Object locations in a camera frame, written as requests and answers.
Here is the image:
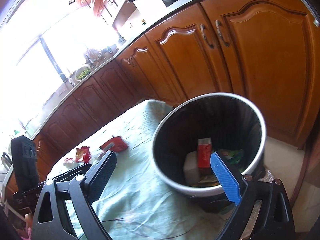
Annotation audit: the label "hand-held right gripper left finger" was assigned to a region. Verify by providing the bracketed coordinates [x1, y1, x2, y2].
[32, 150, 117, 240]

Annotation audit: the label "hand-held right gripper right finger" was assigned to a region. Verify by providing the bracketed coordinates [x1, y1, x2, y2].
[210, 152, 295, 240]

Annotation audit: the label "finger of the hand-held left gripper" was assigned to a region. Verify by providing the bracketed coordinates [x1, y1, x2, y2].
[37, 164, 93, 188]

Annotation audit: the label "green snack bag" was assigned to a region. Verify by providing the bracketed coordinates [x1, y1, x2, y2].
[217, 149, 244, 172]

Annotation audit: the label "red carton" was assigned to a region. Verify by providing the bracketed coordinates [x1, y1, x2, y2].
[197, 138, 213, 169]

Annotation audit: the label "white foam block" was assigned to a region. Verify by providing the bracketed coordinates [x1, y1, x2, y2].
[184, 151, 201, 184]

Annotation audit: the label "white-rimmed trash bin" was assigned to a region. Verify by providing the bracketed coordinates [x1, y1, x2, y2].
[152, 93, 267, 213]

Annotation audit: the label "small red printed wrapper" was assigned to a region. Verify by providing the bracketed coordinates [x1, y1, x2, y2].
[76, 147, 91, 164]

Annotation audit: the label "red snack wrapper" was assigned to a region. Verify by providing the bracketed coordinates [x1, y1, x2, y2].
[99, 136, 129, 153]

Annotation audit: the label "teal floral tablecloth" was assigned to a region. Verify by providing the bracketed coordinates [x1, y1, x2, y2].
[46, 99, 253, 240]

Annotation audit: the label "bowl of green vegetables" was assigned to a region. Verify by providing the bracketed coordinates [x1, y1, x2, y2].
[75, 64, 92, 81]

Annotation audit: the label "kitchen window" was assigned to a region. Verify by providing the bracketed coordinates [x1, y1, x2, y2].
[0, 5, 121, 133]

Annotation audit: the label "wooden lower cabinets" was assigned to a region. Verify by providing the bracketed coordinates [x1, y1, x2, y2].
[32, 0, 320, 180]

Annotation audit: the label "wooden cabinets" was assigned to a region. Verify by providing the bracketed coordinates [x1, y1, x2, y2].
[32, 0, 320, 180]
[76, 0, 131, 26]

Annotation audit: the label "wooden upper cabinets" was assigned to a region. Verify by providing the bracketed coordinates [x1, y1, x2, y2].
[76, 0, 131, 26]

